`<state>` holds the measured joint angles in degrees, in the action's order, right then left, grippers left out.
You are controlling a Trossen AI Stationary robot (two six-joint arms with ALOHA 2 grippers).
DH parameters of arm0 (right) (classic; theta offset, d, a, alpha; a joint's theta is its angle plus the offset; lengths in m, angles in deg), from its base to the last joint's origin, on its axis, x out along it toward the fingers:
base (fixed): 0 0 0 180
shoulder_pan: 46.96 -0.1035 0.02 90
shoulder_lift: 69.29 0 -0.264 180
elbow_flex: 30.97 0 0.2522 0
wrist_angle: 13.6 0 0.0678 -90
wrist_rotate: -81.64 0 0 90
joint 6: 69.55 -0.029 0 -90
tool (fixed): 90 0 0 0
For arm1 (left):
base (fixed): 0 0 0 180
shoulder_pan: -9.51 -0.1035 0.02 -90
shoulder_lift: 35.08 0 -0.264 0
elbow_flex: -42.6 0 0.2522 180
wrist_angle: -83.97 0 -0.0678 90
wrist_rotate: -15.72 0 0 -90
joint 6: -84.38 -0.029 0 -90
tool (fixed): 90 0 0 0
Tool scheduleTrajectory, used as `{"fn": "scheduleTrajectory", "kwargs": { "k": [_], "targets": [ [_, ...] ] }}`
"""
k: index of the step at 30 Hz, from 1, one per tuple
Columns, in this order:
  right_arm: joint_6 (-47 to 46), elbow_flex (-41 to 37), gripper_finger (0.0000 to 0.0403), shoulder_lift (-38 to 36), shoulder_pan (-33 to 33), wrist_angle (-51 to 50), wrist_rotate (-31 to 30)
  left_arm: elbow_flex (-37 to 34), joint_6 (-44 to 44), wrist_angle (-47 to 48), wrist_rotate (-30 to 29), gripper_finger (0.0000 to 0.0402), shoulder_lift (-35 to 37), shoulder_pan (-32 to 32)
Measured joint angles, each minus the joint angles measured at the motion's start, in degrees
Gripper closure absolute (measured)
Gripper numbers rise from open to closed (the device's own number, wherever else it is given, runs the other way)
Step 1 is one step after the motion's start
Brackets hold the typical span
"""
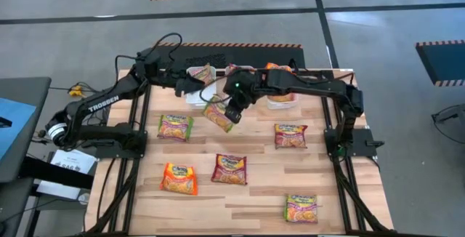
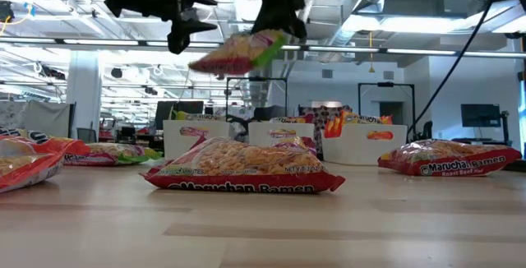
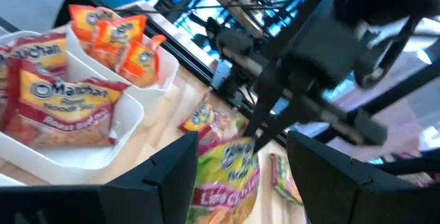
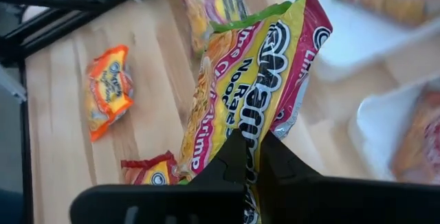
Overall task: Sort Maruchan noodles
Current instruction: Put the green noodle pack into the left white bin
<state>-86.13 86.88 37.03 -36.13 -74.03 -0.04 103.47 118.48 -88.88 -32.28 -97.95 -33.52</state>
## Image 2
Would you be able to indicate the black gantry frame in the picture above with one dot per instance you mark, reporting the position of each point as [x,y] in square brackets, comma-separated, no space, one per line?
[386,84]

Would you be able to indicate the orange Maruchan chicken ramen pack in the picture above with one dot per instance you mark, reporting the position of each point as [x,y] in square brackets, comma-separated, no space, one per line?
[361,118]
[386,120]
[24,165]
[333,126]

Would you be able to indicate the white plastic bin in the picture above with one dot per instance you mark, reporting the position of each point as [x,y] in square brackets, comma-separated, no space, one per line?
[176,144]
[263,134]
[361,149]

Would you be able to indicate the grey partition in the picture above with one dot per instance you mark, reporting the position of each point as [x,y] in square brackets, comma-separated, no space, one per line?
[41,118]

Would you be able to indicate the black monitor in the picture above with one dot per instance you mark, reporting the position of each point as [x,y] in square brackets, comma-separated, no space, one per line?
[481,115]

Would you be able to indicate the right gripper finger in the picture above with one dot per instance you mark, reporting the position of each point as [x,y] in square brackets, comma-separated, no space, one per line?
[269,21]
[296,23]

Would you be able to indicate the green Maruchan shrimp ramen pack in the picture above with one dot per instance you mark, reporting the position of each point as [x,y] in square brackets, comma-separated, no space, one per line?
[119,153]
[201,116]
[234,54]

